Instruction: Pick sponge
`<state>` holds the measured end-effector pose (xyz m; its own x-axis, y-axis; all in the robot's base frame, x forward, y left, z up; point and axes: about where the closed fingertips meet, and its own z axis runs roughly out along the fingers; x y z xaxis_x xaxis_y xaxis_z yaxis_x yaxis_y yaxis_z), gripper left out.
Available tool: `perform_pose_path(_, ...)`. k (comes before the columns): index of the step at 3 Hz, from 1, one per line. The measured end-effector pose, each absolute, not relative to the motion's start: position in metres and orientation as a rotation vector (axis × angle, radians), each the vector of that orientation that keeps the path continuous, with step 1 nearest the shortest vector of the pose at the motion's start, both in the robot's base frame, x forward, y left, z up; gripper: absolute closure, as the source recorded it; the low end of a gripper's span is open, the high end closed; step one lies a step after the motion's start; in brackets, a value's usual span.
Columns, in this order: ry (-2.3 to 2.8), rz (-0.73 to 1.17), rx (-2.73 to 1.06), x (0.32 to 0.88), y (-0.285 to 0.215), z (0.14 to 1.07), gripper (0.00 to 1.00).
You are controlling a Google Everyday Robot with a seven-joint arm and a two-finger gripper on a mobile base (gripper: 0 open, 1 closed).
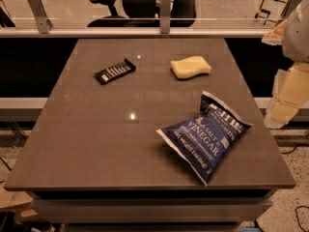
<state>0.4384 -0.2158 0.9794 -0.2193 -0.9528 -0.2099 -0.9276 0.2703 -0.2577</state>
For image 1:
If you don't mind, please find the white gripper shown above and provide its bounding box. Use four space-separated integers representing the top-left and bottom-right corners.
262 0 309 129

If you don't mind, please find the yellow sponge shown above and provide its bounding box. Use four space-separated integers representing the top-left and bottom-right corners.
170 56 211 79

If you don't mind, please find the wooden stool with wheels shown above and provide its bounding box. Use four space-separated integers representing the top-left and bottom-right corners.
255 0 292 25

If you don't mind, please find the blue salt vinegar chips bag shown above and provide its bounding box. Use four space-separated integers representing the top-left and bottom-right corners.
156 91 252 186

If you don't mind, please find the black office chair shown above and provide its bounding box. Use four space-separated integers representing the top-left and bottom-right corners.
88 0 196 27

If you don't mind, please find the black candy bar wrapper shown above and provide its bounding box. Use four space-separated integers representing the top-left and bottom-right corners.
94 59 136 85

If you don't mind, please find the glass barrier rail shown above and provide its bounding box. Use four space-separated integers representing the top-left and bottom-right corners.
0 27 270 39

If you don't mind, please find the right metal rail bracket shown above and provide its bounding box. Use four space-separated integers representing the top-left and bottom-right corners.
278 0 302 22

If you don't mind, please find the metal rail bracket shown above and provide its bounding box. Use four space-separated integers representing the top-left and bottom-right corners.
27 0 53 34
159 0 171 34
278 0 302 22

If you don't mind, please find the black floor cable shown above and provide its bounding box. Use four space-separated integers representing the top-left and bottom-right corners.
281 142 309 232

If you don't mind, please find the middle metal rail bracket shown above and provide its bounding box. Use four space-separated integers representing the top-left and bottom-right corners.
159 0 171 34

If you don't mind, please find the left metal rail bracket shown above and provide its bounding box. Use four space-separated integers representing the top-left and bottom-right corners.
27 0 53 34

